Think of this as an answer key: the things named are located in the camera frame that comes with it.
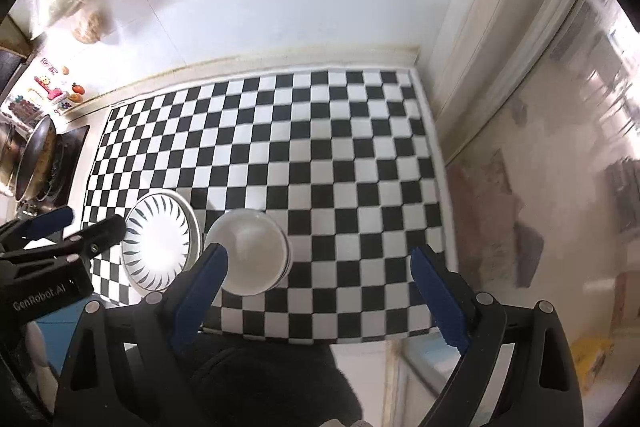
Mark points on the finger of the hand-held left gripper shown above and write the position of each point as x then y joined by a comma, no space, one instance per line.
100,234
45,222

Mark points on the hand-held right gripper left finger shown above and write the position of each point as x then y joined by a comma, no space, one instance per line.
200,297

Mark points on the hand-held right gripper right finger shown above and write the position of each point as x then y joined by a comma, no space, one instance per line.
440,292

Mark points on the white plate with blue leaves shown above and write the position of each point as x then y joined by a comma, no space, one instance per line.
155,247

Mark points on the white bowl with red flowers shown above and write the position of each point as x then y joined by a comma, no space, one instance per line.
247,252

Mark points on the person's left hand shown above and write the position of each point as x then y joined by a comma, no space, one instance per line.
37,347

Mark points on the blue cabinet front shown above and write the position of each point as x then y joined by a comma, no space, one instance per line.
59,337

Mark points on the steel wok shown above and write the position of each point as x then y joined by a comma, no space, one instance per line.
35,157

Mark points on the black stove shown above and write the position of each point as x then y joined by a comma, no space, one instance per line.
70,157

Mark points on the steel pot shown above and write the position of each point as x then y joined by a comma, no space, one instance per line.
10,157

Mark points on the person's dark clothing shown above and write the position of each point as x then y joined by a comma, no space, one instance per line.
265,382

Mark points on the black and white checkered mat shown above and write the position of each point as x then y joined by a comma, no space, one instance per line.
325,187

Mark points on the cartoon wall stickers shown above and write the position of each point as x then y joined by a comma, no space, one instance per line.
50,87

